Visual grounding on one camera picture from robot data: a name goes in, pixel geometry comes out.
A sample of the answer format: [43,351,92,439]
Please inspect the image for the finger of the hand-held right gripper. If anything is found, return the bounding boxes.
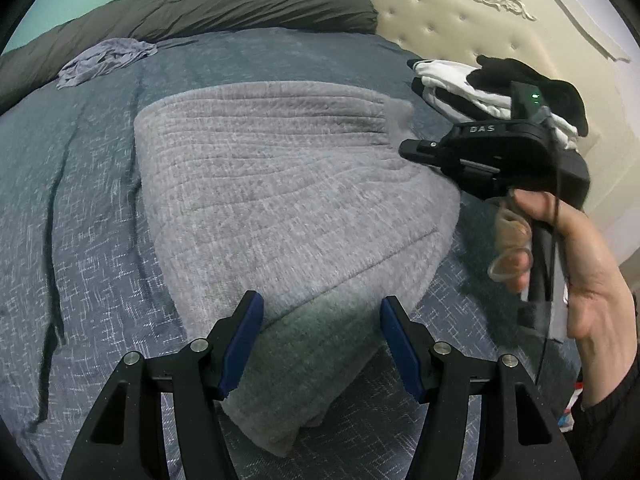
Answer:
[399,138,445,165]

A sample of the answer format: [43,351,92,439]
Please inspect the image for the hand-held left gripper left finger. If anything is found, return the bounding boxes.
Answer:
[60,290,265,480]

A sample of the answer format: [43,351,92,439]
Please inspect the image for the person's right forearm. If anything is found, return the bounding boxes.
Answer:
[567,295,640,480]

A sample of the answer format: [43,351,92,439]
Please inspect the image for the cream tufted headboard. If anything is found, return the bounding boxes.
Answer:
[335,0,640,271]

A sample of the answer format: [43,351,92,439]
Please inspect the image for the dark grey duvet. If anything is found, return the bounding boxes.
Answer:
[0,0,379,113]

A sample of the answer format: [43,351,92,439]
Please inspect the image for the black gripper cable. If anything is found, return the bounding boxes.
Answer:
[535,110,563,386]

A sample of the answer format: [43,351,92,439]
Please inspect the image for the white garment with black trim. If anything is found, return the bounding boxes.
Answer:
[407,58,581,150]

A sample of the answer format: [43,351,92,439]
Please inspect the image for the light grey pants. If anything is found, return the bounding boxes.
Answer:
[134,82,463,458]

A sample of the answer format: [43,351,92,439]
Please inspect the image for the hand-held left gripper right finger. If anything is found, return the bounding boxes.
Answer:
[379,296,583,480]

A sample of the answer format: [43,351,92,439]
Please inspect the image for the small purple-grey cloth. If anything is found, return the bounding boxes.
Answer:
[55,37,160,90]

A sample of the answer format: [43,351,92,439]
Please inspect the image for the blue-grey bedspread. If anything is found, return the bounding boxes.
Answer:
[0,27,581,480]

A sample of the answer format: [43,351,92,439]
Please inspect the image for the person's right hand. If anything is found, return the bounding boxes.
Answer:
[487,190,636,343]

